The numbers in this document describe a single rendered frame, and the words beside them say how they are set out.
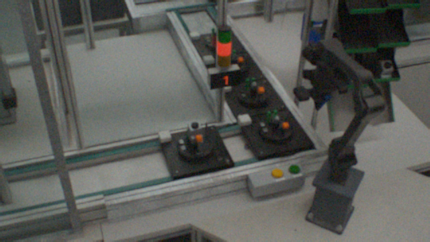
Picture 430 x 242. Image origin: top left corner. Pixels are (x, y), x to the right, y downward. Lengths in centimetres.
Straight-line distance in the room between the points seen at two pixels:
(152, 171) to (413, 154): 111
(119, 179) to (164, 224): 25
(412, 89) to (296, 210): 143
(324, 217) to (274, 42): 131
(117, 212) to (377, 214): 96
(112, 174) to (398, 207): 110
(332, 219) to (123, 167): 82
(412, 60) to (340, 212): 137
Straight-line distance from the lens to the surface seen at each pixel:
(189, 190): 186
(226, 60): 189
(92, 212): 185
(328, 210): 183
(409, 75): 304
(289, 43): 289
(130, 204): 183
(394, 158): 224
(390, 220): 199
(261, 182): 187
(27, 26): 134
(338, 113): 210
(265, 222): 188
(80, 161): 202
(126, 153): 203
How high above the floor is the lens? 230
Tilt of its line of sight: 39 degrees down
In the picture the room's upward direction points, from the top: 1 degrees clockwise
